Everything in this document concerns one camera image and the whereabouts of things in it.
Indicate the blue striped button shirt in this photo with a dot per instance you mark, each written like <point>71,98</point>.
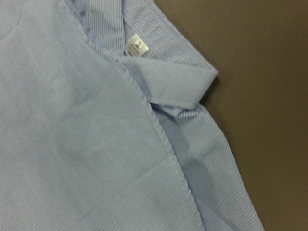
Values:
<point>101,126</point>

